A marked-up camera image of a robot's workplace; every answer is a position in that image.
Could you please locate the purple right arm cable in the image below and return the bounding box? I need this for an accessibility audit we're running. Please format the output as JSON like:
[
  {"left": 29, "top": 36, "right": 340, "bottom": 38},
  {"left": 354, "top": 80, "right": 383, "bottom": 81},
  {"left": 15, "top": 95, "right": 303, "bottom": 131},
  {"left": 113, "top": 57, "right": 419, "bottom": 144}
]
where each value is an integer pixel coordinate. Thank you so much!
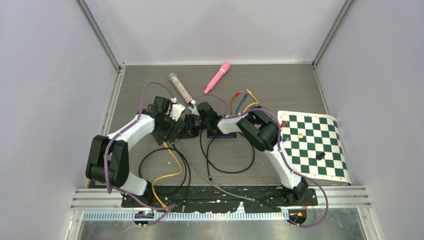
[{"left": 193, "top": 94, "right": 330, "bottom": 229}]

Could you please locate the green white checkerboard mat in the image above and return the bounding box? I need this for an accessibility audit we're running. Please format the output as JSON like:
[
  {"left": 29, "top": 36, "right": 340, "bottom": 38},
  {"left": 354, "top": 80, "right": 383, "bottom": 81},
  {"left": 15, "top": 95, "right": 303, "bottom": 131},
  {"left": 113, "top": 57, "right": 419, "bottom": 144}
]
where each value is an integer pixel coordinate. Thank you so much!
[{"left": 277, "top": 110, "right": 353, "bottom": 185}]

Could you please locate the black power adapter with cord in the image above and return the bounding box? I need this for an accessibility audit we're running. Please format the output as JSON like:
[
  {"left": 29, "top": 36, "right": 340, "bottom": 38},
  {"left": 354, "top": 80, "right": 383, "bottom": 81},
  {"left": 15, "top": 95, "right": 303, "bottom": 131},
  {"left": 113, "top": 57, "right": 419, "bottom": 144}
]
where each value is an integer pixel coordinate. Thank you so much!
[{"left": 252, "top": 105, "right": 271, "bottom": 116}]

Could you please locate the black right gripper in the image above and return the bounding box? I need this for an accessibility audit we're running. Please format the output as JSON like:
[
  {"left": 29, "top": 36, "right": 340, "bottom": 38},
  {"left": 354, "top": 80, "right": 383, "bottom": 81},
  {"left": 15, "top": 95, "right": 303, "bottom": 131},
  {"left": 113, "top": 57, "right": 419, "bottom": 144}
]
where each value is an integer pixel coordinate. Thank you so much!
[{"left": 176, "top": 113, "right": 211, "bottom": 140}]

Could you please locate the black cable teal boot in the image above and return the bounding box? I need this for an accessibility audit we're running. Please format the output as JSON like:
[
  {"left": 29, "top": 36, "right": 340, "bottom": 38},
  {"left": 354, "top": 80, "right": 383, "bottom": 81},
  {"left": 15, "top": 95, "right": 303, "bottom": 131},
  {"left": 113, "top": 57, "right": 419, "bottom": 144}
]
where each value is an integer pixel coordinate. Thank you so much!
[
  {"left": 137, "top": 143, "right": 193, "bottom": 211},
  {"left": 199, "top": 130, "right": 256, "bottom": 182}
]

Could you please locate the aluminium front rail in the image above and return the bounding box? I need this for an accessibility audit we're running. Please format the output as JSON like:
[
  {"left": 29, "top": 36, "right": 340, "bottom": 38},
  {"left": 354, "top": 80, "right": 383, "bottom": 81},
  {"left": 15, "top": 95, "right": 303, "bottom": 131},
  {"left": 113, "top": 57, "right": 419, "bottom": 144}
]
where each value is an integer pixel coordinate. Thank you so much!
[{"left": 70, "top": 185, "right": 372, "bottom": 212}]

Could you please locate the glitter tube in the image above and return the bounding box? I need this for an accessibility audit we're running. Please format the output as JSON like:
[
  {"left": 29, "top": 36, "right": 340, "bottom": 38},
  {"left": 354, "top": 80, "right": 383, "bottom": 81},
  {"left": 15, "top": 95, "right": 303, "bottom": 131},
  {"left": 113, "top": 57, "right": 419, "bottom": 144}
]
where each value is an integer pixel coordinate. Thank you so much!
[{"left": 168, "top": 72, "right": 196, "bottom": 106}]

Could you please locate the blue ethernet cable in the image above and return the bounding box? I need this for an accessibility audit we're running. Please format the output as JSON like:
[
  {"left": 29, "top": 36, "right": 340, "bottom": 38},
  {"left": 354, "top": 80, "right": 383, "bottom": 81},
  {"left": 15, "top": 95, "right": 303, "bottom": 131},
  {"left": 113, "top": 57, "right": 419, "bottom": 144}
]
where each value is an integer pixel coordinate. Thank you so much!
[{"left": 235, "top": 93, "right": 291, "bottom": 143}]

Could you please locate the grey ethernet cable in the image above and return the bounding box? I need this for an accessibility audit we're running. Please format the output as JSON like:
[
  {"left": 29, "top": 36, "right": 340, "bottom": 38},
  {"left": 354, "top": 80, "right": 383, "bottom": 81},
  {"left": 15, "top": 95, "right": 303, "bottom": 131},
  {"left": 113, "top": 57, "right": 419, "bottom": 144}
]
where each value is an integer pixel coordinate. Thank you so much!
[{"left": 172, "top": 135, "right": 256, "bottom": 203}]

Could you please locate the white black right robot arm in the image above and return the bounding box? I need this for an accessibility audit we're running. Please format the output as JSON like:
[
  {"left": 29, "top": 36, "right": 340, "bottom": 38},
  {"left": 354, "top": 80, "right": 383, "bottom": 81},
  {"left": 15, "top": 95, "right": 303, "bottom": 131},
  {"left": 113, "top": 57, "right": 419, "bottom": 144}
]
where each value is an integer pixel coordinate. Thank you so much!
[{"left": 193, "top": 102, "right": 309, "bottom": 205}]

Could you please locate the black chess piece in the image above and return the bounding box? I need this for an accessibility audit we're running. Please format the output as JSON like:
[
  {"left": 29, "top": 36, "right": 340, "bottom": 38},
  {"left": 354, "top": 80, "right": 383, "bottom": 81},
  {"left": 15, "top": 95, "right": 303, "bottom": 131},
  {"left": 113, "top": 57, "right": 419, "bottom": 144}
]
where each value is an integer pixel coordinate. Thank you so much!
[{"left": 316, "top": 152, "right": 326, "bottom": 160}]

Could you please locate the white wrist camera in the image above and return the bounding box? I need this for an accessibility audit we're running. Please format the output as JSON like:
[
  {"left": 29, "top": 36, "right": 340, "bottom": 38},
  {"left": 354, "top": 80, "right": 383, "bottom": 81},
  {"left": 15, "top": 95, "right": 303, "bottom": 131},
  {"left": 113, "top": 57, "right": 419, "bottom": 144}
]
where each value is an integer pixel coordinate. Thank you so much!
[
  {"left": 188, "top": 100, "right": 200, "bottom": 116},
  {"left": 169, "top": 97, "right": 186, "bottom": 122}
]

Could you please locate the yellow ethernet cable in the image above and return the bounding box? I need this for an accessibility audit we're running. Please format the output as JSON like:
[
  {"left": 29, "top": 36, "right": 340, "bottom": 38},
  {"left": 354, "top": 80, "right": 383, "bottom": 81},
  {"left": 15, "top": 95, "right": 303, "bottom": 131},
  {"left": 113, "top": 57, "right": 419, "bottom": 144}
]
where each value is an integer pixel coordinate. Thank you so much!
[{"left": 242, "top": 88, "right": 261, "bottom": 115}]

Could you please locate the pink marker pen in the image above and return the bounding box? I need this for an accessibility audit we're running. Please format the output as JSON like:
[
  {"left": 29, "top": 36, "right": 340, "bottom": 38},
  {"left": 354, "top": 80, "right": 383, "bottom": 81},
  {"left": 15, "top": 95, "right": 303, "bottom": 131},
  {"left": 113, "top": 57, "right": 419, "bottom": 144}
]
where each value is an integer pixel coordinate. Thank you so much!
[{"left": 203, "top": 62, "right": 231, "bottom": 94}]

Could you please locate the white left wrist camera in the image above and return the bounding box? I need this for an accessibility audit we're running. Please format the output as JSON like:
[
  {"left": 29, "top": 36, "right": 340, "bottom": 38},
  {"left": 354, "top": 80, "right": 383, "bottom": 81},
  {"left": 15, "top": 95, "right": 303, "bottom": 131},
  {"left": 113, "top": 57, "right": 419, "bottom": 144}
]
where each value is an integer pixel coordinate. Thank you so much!
[{"left": 169, "top": 97, "right": 186, "bottom": 122}]

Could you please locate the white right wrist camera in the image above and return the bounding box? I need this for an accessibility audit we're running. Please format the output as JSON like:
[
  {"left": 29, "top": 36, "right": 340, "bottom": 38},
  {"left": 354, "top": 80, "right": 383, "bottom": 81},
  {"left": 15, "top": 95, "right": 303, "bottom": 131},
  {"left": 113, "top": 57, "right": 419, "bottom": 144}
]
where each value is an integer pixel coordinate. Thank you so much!
[{"left": 188, "top": 100, "right": 200, "bottom": 116}]

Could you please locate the red ethernet cable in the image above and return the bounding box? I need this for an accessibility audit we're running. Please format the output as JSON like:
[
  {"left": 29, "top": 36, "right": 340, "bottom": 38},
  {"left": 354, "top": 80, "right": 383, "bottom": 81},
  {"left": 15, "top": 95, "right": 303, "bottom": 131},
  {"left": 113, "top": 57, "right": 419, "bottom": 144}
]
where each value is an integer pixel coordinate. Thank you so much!
[{"left": 229, "top": 91, "right": 288, "bottom": 129}]

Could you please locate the small black TP-Link switch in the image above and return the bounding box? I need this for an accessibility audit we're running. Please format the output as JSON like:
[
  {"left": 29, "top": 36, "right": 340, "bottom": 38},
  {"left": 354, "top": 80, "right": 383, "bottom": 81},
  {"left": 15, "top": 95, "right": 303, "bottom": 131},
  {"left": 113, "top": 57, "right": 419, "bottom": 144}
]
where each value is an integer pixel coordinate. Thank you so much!
[{"left": 207, "top": 130, "right": 237, "bottom": 139}]

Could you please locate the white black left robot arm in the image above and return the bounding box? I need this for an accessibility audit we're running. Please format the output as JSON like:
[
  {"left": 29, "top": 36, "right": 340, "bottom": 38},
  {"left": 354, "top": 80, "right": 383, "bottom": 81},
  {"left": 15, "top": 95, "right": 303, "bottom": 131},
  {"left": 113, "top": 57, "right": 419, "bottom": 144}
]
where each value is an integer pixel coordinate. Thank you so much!
[{"left": 85, "top": 96, "right": 186, "bottom": 207}]

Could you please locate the dark grey network switch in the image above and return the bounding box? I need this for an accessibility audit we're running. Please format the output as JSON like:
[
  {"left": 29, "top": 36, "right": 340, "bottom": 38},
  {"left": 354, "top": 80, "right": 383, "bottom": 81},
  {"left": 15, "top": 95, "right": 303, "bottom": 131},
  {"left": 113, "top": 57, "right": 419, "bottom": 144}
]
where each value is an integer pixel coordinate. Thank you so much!
[{"left": 151, "top": 115, "right": 185, "bottom": 145}]

